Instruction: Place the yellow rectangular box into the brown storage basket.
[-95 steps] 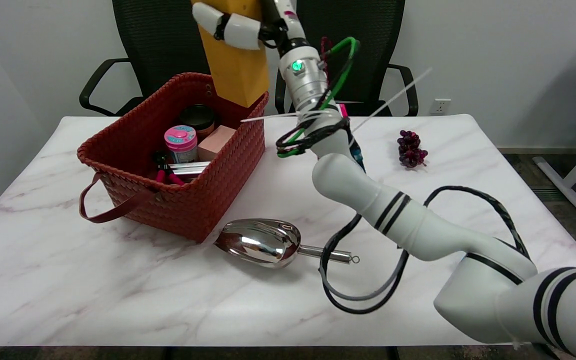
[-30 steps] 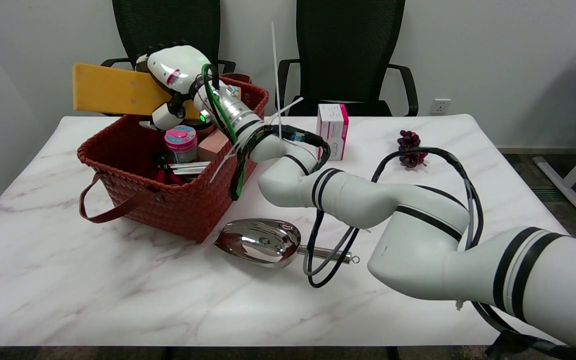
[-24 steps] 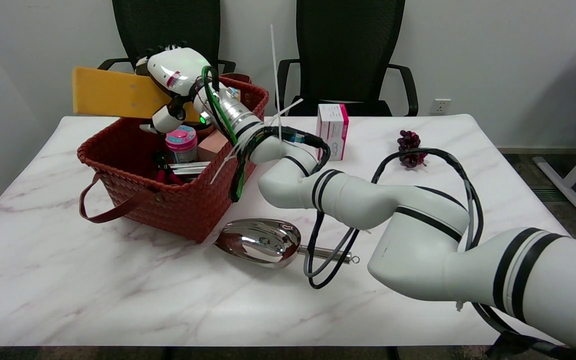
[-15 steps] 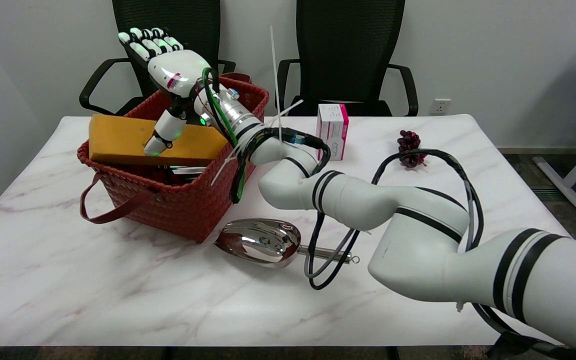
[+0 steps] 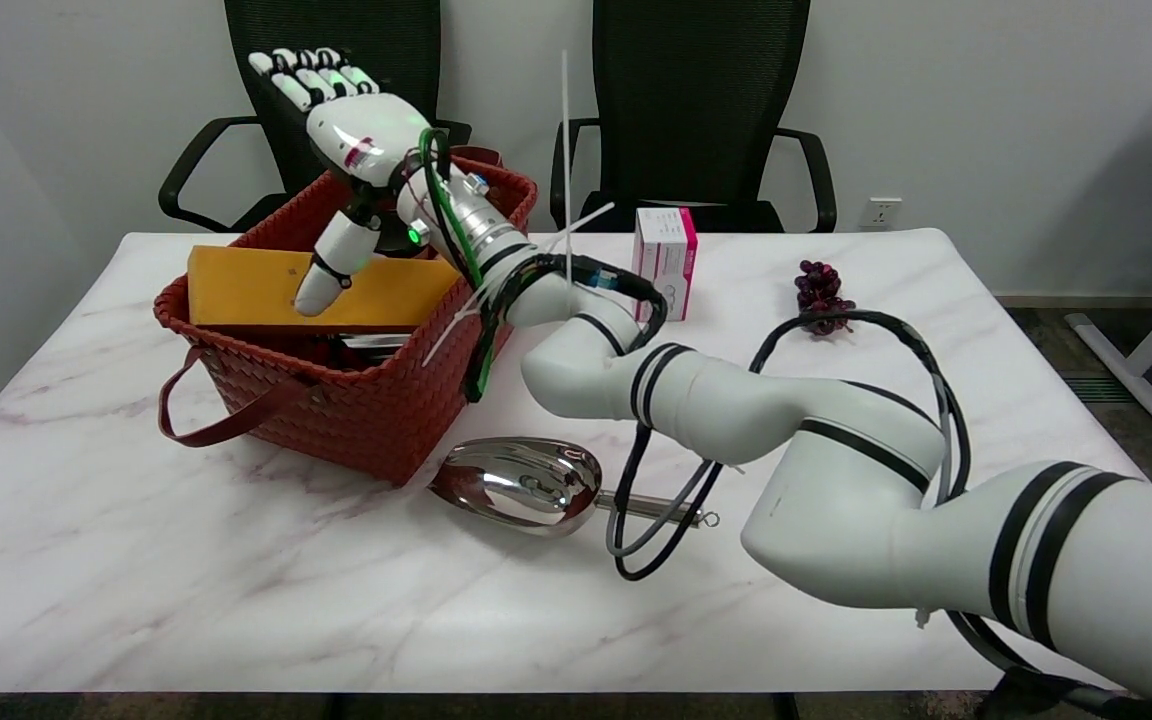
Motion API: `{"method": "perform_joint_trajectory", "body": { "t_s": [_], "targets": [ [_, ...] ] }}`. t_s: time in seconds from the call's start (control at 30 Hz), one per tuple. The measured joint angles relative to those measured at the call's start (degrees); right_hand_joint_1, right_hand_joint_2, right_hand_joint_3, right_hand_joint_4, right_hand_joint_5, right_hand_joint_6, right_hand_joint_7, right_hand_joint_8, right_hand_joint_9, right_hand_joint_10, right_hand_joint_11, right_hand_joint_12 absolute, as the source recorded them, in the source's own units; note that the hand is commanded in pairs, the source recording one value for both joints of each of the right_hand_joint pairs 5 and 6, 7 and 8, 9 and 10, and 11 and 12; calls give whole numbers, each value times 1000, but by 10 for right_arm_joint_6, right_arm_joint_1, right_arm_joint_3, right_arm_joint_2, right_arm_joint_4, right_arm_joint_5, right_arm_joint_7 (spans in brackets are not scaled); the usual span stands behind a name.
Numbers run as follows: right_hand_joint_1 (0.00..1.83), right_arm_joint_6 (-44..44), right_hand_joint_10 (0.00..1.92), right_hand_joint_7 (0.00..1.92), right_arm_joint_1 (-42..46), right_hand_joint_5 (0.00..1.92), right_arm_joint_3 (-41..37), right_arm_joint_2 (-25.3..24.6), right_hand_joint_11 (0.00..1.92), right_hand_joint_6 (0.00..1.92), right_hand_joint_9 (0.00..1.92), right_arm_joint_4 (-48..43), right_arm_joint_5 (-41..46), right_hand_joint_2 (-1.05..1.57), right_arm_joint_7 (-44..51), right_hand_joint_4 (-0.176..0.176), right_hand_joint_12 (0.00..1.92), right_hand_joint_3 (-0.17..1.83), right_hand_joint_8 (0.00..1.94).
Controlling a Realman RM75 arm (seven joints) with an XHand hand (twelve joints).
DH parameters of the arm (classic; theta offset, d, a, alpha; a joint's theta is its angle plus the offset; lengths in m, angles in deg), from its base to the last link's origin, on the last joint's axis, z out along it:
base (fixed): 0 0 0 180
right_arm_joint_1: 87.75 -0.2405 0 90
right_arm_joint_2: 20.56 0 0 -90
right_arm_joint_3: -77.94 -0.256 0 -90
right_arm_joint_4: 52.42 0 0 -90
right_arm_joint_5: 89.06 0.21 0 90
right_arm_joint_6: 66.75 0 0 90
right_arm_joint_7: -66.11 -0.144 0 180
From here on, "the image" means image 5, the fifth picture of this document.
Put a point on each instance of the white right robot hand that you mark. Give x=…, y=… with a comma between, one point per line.
x=366, y=135

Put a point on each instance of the yellow rectangular box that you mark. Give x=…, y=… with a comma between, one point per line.
x=256, y=290

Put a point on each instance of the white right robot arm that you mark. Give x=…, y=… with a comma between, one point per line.
x=836, y=440

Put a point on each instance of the brown woven storage basket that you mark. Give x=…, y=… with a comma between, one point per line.
x=386, y=420

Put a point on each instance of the black mesh office chair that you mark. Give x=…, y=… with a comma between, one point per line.
x=386, y=40
x=696, y=90

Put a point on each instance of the white zip tie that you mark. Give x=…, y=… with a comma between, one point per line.
x=566, y=150

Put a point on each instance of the silver metal bar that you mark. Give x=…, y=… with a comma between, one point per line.
x=376, y=345

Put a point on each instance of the pink and white carton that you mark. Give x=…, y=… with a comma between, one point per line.
x=664, y=250

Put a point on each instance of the shiny metal scoop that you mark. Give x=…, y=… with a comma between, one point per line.
x=521, y=485

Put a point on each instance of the dark purple grape bunch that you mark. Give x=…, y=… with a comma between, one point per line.
x=821, y=290

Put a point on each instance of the white desk leg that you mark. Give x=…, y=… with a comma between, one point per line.
x=1131, y=385

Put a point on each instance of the white wall outlet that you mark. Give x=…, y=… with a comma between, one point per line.
x=881, y=213

